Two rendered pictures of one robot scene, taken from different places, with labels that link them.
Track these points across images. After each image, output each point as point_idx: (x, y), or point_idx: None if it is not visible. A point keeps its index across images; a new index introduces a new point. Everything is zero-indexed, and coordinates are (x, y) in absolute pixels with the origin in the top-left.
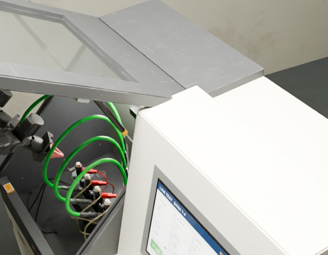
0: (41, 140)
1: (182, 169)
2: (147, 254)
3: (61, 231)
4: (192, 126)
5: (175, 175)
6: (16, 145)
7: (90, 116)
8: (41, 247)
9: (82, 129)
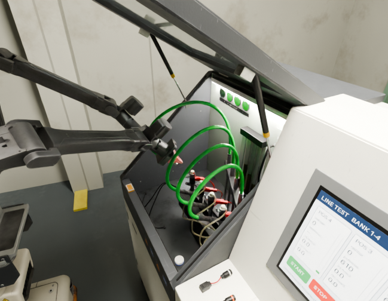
0: (166, 144)
1: (384, 175)
2: (278, 271)
3: (169, 227)
4: (373, 124)
5: (361, 183)
6: (145, 144)
7: (216, 125)
8: (155, 243)
9: (189, 149)
